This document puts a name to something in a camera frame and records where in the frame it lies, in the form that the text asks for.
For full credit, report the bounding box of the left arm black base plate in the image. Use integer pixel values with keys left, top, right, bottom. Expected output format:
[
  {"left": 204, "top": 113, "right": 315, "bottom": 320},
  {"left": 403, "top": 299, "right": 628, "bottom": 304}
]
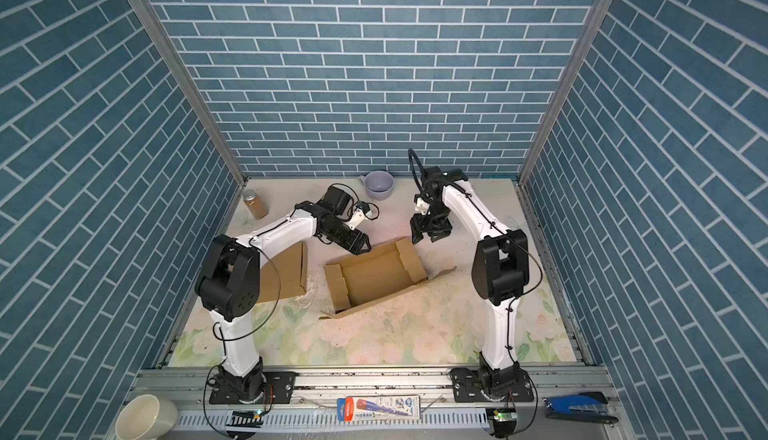
[{"left": 206, "top": 368, "right": 297, "bottom": 406}]

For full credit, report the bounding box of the brown cardboard box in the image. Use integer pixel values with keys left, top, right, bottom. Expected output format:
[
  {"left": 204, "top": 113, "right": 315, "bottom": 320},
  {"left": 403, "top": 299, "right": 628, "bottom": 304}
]
[
  {"left": 320, "top": 238, "right": 457, "bottom": 320},
  {"left": 257, "top": 242, "right": 308, "bottom": 304}
]

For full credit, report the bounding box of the aluminium corner post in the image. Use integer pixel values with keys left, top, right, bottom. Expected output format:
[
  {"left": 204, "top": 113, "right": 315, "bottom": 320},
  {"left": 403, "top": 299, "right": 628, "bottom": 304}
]
[
  {"left": 518, "top": 0, "right": 613, "bottom": 186},
  {"left": 127, "top": 0, "right": 247, "bottom": 187}
]

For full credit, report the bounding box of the aluminium front rail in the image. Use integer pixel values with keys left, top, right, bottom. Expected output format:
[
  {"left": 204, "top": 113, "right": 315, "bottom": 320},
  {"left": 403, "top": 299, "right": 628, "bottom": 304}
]
[{"left": 127, "top": 364, "right": 635, "bottom": 439}]

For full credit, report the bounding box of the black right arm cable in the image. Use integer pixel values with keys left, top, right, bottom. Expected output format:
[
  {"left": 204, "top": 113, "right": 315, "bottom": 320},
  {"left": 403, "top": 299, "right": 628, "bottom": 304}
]
[{"left": 407, "top": 148, "right": 544, "bottom": 435}]

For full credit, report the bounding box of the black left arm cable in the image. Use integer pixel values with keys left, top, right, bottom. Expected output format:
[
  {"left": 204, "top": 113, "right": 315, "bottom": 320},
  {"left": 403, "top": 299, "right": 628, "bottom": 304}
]
[{"left": 202, "top": 183, "right": 381, "bottom": 438}]

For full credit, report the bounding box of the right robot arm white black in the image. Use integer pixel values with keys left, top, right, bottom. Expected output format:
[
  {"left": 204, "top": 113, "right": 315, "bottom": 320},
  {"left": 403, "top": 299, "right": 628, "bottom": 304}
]
[{"left": 409, "top": 156, "right": 530, "bottom": 390}]

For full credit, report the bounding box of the blue red white packet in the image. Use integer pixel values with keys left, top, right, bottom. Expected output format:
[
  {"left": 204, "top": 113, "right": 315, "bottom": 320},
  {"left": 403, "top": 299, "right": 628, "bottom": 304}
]
[{"left": 336, "top": 395, "right": 421, "bottom": 423}]

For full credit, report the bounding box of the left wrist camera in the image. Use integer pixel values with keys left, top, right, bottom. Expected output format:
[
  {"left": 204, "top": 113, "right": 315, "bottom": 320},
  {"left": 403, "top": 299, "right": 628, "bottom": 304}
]
[{"left": 345, "top": 201, "right": 370, "bottom": 230}]

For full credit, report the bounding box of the blue black stapler tool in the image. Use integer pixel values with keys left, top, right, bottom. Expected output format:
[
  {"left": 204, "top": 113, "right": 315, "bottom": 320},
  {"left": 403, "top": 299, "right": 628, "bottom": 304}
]
[{"left": 544, "top": 391, "right": 619, "bottom": 425}]

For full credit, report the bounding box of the white ceramic bowl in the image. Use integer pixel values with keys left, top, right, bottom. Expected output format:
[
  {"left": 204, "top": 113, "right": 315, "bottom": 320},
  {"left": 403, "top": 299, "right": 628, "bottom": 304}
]
[{"left": 115, "top": 394, "right": 179, "bottom": 440}]

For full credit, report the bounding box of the glass spice jar silver lid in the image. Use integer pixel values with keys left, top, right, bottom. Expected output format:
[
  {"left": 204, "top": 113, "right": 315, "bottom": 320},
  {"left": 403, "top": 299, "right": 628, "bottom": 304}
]
[{"left": 242, "top": 189, "right": 269, "bottom": 219}]

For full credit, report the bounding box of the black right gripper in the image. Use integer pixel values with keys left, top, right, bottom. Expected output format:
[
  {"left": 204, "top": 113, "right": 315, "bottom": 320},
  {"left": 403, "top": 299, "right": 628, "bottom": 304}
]
[{"left": 410, "top": 204, "right": 451, "bottom": 242}]

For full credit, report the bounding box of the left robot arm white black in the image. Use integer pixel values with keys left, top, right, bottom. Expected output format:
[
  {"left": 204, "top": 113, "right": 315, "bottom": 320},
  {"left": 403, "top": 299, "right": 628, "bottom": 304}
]
[{"left": 195, "top": 184, "right": 379, "bottom": 380}]

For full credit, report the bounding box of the aluminium corner post right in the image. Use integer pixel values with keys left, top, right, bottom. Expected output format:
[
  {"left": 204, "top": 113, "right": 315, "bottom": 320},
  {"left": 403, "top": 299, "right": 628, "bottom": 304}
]
[{"left": 518, "top": 0, "right": 613, "bottom": 186}]

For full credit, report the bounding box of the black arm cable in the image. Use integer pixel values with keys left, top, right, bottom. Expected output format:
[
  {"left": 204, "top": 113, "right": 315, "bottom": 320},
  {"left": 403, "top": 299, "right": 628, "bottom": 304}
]
[
  {"left": 407, "top": 148, "right": 544, "bottom": 435},
  {"left": 202, "top": 183, "right": 381, "bottom": 438}
]

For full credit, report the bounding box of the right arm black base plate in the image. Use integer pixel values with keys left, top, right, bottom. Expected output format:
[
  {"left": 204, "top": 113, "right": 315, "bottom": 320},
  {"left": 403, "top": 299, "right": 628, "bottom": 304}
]
[{"left": 449, "top": 366, "right": 535, "bottom": 403}]

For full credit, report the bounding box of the lavender ceramic mug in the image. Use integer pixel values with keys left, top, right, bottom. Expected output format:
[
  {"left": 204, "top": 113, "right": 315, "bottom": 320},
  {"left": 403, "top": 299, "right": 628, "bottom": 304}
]
[{"left": 359, "top": 170, "right": 395, "bottom": 201}]

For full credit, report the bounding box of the aluminium corner post left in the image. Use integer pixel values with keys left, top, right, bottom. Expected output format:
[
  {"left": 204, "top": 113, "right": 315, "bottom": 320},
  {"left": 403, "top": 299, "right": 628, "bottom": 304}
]
[{"left": 127, "top": 0, "right": 247, "bottom": 187}]

